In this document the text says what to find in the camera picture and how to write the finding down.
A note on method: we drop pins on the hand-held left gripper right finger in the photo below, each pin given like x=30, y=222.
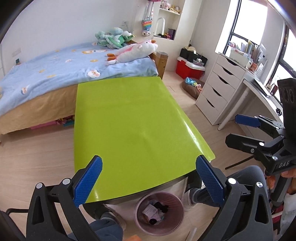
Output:
x=209, y=183

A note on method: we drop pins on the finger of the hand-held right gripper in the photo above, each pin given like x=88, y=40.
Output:
x=242, y=142
x=246, y=120

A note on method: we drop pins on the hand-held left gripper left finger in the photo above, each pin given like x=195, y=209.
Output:
x=89, y=180

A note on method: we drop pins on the pink trash bin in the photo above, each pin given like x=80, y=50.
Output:
x=172, y=201

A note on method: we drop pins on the black cloth scrap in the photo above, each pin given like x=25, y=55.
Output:
x=161, y=207

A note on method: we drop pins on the pink printed cardboard box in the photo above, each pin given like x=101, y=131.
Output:
x=149, y=209

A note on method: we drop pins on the person's right forearm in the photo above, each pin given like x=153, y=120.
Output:
x=288, y=213

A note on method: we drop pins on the person's right hand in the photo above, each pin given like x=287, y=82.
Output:
x=290, y=174

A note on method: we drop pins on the white slipper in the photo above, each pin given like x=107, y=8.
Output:
x=190, y=197
x=113, y=216

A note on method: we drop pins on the white desk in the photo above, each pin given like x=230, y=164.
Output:
x=256, y=92

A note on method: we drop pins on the white drawer cabinet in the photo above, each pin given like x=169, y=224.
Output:
x=217, y=92

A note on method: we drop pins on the person's left leg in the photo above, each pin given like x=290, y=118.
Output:
x=108, y=231

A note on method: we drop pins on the white storage box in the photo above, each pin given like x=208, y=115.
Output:
x=239, y=57

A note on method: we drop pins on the brown pet bed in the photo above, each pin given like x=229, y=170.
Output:
x=190, y=89

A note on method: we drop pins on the row of books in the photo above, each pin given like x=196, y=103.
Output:
x=252, y=49

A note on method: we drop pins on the black fabric bag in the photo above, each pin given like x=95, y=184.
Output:
x=200, y=59
x=186, y=54

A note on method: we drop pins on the red storage box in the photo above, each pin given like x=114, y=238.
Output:
x=185, y=68

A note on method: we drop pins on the wooden bed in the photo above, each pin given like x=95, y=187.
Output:
x=34, y=109

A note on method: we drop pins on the light blue printed blanket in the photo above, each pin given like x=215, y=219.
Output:
x=57, y=69

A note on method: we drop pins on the white shelf unit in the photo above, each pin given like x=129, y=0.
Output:
x=178, y=23

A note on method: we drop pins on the white unicorn plush toy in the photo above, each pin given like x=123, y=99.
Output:
x=134, y=52

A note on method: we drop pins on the rainbow plush toy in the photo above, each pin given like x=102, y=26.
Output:
x=146, y=26

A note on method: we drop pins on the row of small plush figures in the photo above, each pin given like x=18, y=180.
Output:
x=170, y=5

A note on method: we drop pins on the green striped plush toy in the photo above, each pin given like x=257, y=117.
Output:
x=118, y=41

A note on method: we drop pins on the teal plush toy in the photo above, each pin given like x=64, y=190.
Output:
x=104, y=37

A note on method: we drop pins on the black window frame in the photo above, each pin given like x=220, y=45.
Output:
x=233, y=25

